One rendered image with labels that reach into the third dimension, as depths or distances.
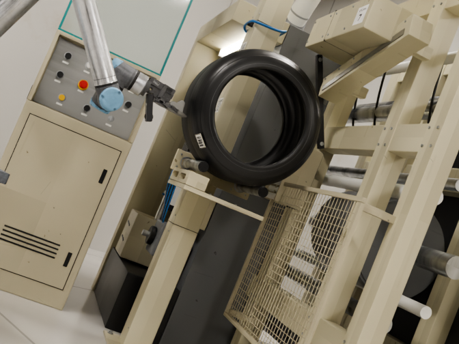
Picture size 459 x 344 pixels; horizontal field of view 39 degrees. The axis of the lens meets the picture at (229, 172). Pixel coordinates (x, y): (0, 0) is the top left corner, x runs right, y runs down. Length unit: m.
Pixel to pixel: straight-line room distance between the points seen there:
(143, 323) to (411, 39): 1.70
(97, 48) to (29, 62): 2.77
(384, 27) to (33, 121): 1.69
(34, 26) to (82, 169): 2.16
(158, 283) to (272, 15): 1.37
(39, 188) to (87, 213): 0.26
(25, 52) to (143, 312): 2.72
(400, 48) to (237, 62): 0.65
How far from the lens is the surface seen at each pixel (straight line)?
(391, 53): 2.75
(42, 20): 5.29
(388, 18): 2.73
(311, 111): 2.79
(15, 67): 5.23
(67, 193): 3.31
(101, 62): 2.53
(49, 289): 3.39
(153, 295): 3.09
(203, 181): 2.68
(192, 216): 3.06
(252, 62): 2.71
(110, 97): 2.52
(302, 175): 3.13
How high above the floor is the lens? 0.77
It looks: 3 degrees up
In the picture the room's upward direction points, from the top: 22 degrees clockwise
